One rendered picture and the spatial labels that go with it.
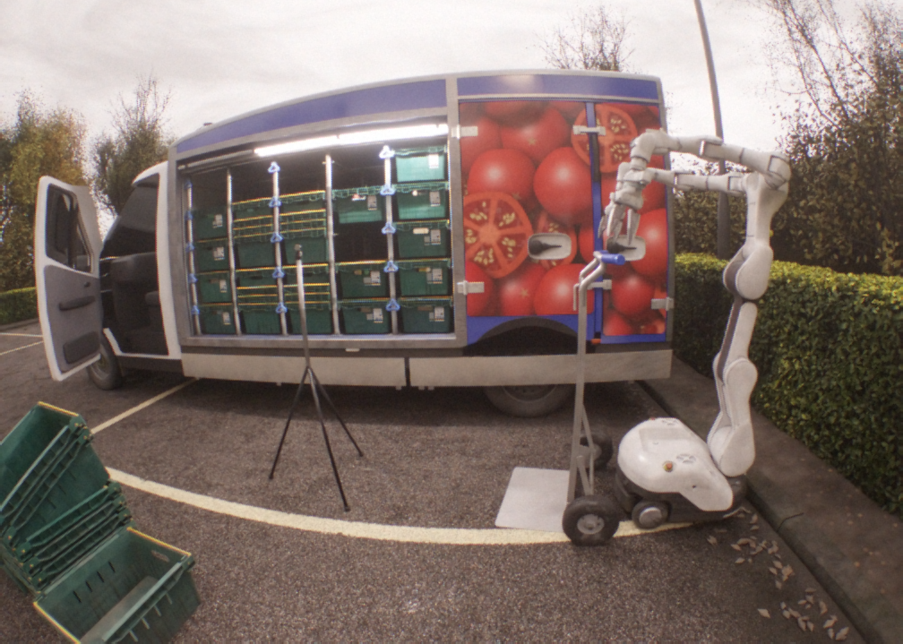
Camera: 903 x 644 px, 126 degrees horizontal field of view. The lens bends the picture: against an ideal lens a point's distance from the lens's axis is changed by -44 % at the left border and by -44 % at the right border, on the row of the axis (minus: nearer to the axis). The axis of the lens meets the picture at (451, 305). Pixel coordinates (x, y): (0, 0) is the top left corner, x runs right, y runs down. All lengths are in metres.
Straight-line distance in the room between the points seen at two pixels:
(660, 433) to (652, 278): 1.17
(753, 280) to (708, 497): 0.94
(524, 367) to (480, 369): 0.30
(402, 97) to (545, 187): 1.15
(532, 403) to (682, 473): 1.54
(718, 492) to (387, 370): 2.20
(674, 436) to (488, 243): 1.63
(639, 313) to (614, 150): 1.12
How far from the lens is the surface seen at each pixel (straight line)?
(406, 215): 2.94
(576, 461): 1.76
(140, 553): 2.02
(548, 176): 2.76
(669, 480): 1.86
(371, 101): 3.00
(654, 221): 2.93
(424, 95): 2.92
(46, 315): 3.99
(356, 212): 3.03
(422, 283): 2.92
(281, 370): 3.25
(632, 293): 2.88
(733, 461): 2.10
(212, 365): 3.64
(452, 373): 2.85
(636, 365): 3.02
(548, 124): 2.84
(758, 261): 1.88
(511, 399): 3.05
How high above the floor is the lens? 1.28
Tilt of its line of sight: 8 degrees down
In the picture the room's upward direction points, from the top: 2 degrees counter-clockwise
